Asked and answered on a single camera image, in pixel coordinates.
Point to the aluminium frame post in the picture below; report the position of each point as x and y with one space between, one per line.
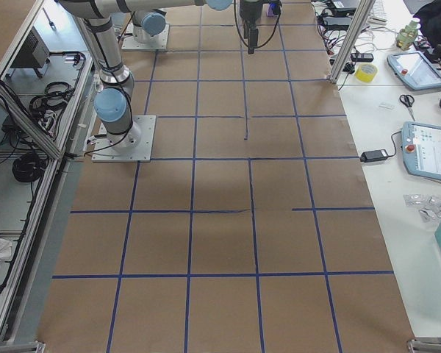
360 17

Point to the black handled scissors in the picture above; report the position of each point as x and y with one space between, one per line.
408 100

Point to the yellow tape roll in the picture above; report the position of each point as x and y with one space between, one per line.
366 72

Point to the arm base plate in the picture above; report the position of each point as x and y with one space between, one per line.
136 146
156 43

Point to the far teach pendant tablet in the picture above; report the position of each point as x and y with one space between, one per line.
414 70

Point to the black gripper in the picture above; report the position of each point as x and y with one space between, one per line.
249 14

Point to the purple foam block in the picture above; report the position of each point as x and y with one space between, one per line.
270 13

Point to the bag of small parts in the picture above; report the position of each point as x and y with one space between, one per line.
429 206

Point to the teach pendant tablet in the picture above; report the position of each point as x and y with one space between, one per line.
421 149
414 70

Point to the black power adapter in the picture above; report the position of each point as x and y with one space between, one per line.
374 156

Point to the near teach pendant tablet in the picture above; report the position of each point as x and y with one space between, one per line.
421 149

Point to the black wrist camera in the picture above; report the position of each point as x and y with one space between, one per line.
276 6

